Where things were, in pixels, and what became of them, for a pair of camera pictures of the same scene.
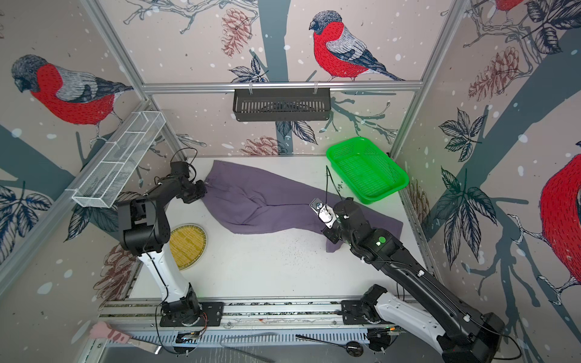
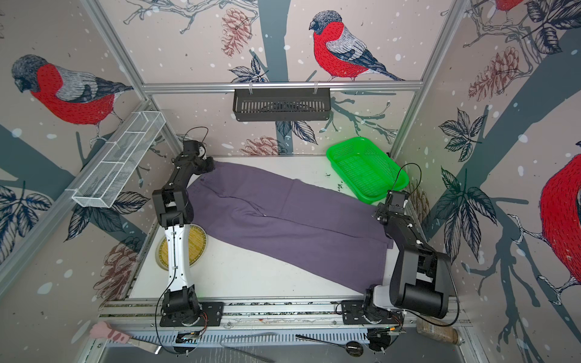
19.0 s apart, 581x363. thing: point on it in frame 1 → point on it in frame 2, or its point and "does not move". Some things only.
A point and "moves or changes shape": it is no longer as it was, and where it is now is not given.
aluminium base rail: x=264 y=321 does not move
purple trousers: x=247 y=200 moves or changes shape
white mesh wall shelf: x=120 y=156 does not move
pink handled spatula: x=100 y=330 does not move
